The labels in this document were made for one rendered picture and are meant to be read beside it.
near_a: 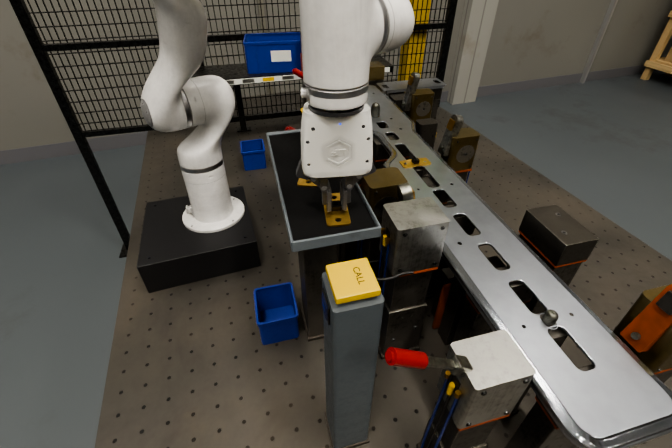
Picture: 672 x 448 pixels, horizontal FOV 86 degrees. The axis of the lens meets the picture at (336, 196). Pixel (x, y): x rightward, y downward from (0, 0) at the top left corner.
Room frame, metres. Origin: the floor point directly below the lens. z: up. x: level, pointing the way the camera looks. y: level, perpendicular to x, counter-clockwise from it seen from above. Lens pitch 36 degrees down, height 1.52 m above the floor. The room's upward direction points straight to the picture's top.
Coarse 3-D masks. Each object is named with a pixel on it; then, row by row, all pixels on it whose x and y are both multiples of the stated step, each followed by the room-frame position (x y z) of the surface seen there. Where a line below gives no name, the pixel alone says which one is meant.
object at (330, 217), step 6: (336, 198) 0.49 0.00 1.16; (336, 204) 0.47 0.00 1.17; (324, 210) 0.46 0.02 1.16; (336, 210) 0.45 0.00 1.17; (342, 210) 0.46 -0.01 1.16; (330, 216) 0.44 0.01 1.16; (336, 216) 0.44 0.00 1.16; (342, 216) 0.44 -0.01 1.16; (348, 216) 0.44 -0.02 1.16; (330, 222) 0.43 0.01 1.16; (336, 222) 0.43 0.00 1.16; (342, 222) 0.43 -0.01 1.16; (348, 222) 0.43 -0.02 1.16
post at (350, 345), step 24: (336, 312) 0.28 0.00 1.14; (360, 312) 0.29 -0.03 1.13; (336, 336) 0.28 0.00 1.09; (360, 336) 0.29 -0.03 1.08; (336, 360) 0.28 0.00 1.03; (360, 360) 0.29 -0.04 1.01; (336, 384) 0.28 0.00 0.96; (360, 384) 0.29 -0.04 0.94; (336, 408) 0.28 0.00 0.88; (360, 408) 0.29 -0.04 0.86; (336, 432) 0.28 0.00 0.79; (360, 432) 0.29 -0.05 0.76
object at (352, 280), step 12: (336, 264) 0.34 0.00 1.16; (348, 264) 0.34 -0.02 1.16; (360, 264) 0.34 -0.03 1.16; (336, 276) 0.32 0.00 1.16; (348, 276) 0.32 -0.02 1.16; (360, 276) 0.32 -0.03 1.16; (372, 276) 0.32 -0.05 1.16; (336, 288) 0.30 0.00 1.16; (348, 288) 0.30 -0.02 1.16; (360, 288) 0.30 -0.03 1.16; (372, 288) 0.30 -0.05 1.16; (336, 300) 0.29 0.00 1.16; (348, 300) 0.29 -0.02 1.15
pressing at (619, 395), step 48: (384, 96) 1.40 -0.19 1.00; (384, 144) 0.99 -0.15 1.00; (432, 192) 0.74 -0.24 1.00; (480, 240) 0.56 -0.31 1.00; (480, 288) 0.43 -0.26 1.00; (528, 288) 0.44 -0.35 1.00; (528, 336) 0.34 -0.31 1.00; (576, 336) 0.34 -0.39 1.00; (576, 384) 0.26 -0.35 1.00; (624, 384) 0.26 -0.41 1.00; (576, 432) 0.20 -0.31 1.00; (624, 432) 0.20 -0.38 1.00
